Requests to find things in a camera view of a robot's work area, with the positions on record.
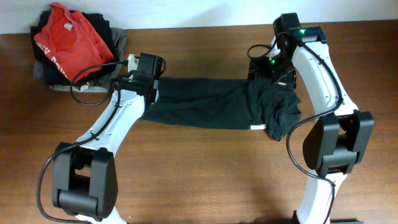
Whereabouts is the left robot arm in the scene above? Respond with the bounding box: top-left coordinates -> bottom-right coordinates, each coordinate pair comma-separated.
48,53 -> 166,223

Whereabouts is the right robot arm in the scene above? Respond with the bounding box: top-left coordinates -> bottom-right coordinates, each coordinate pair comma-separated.
248,12 -> 374,224

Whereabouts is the orange folded t-shirt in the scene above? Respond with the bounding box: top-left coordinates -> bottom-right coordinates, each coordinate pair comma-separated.
33,2 -> 114,83

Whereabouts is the grey folded garment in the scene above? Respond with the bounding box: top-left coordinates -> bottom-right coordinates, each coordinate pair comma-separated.
33,28 -> 128,93

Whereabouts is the black folded garment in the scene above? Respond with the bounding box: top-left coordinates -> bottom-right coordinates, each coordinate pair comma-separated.
30,11 -> 120,79

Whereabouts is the dark green t-shirt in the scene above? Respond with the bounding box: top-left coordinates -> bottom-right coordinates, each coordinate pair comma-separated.
142,77 -> 301,141

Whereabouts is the navy folded garment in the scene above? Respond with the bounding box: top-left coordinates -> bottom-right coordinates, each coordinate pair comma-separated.
43,63 -> 70,85

